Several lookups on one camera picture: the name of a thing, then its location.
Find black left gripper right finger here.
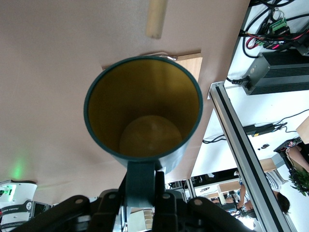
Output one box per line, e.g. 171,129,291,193
153,170,253,232

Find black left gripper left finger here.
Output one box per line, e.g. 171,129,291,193
14,169,129,232

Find green cup yellow inside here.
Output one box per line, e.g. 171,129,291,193
83,56,204,215

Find wooden cup rack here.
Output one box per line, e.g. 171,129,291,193
145,0,169,39

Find person in striped shirt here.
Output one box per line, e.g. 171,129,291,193
264,169,292,215

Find black power adapter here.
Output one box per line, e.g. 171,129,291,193
242,122,288,138

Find green potted plant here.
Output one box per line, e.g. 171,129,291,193
288,169,309,197

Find bamboo cutting board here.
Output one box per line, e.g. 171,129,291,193
101,50,203,83

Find brown table cover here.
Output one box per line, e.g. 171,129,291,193
0,0,251,201

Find black finned power supply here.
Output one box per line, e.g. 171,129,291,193
243,49,309,96

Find green circuit board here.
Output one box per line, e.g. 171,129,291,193
268,17,288,33

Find aluminium camera mount post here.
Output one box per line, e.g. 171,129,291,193
209,83,300,232

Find tangled wire bundle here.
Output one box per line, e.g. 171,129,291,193
239,0,309,58

